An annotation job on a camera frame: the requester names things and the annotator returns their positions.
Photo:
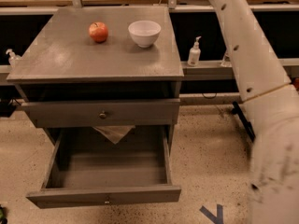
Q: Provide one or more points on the grey wooden drawer cabinet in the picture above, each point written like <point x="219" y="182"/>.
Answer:
<point x="65" y="64"/>

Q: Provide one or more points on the closed grey top drawer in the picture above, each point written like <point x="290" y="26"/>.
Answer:
<point x="102" y="113"/>

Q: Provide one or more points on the open grey middle drawer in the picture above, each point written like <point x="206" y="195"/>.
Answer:
<point x="86" y="170"/>

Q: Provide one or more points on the beige cloth under drawer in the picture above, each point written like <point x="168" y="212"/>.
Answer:
<point x="114" y="133"/>

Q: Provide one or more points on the black metal stand leg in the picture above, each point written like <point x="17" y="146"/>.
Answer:
<point x="247" y="125"/>

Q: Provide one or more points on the small clear pump bottle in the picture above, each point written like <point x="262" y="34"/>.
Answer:
<point x="12" y="57"/>

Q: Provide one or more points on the white pump lotion bottle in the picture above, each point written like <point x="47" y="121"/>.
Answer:
<point x="194" y="53"/>

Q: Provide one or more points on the white ceramic bowl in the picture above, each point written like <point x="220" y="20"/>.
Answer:
<point x="144" y="33"/>

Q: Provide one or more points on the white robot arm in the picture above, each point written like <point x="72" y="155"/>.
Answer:
<point x="272" y="106"/>

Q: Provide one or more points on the red apple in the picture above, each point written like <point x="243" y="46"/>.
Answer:
<point x="98" y="32"/>

